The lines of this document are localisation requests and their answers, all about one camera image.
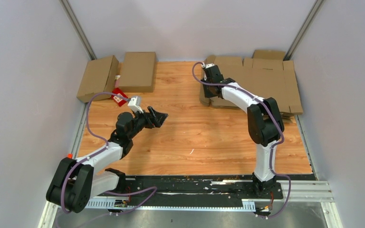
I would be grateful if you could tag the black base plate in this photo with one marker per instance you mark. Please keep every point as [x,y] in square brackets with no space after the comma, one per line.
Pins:
[216,191]

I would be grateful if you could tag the folded cardboard box upright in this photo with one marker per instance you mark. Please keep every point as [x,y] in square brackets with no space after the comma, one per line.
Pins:
[138,72]

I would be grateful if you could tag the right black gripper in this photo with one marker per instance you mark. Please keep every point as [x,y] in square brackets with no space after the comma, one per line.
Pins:
[208,94]

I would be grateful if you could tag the pink white small item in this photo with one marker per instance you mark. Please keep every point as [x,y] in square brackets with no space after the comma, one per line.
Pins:
[117,77]

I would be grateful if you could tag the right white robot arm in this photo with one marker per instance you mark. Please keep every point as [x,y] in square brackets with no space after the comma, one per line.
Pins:
[265,125]

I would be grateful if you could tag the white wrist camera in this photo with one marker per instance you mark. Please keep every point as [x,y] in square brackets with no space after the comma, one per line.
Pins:
[134,104]
[205,66]

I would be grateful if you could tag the red plastic block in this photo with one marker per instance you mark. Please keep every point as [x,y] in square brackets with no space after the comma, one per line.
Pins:
[119,97]

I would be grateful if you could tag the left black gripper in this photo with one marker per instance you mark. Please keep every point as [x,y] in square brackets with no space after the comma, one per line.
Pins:
[152,123]

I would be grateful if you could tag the folded cardboard box far left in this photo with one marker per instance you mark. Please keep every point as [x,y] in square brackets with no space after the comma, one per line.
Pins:
[98,79]

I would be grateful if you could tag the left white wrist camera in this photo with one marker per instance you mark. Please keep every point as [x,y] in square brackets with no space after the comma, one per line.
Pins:
[134,104]

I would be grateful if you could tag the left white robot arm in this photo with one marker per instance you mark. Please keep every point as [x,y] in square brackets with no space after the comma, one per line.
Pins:
[76,181]

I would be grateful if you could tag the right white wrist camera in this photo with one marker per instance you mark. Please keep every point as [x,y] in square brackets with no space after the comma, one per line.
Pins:
[205,66]

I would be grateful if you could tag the stack of flat cardboard sheets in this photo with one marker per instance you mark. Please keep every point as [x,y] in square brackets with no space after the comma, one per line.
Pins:
[265,74]

